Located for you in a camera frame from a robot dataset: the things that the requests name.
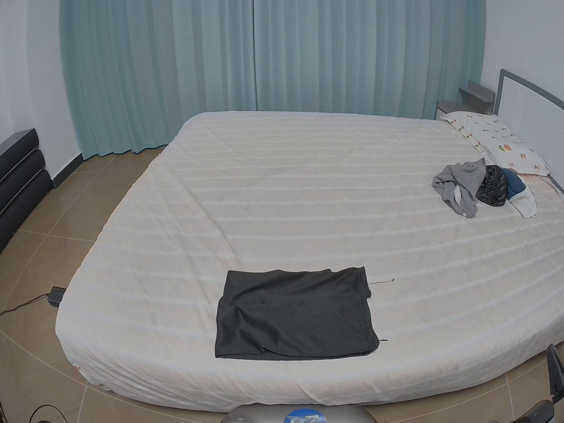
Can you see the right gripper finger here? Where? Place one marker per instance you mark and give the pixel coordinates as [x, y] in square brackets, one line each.
[551, 377]
[540, 412]

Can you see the black sleeveless top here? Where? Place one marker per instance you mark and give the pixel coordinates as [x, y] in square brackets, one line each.
[291, 315]

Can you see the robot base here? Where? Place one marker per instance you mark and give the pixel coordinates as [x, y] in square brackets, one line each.
[264, 417]

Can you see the bed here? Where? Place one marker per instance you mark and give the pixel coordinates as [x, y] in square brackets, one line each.
[308, 192]

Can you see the white garment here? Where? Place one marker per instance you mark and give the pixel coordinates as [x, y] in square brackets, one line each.
[526, 205]

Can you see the blue garment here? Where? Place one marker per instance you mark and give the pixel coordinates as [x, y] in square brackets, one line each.
[515, 185]

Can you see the black shiny garment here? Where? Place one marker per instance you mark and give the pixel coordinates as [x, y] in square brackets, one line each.
[493, 187]

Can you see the grey garment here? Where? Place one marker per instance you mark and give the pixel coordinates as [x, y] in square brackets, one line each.
[462, 176]

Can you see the white printed pillow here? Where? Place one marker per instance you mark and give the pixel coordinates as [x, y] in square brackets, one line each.
[493, 135]

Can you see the grey bedside table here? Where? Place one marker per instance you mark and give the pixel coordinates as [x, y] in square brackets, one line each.
[476, 91]

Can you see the blue-green curtain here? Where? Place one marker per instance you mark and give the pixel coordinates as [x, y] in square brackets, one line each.
[365, 42]
[158, 60]

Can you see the black power adapter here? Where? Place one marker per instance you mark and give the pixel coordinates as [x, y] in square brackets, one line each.
[56, 295]

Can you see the black chest of drawers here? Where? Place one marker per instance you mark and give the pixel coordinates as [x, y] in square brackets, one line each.
[22, 179]

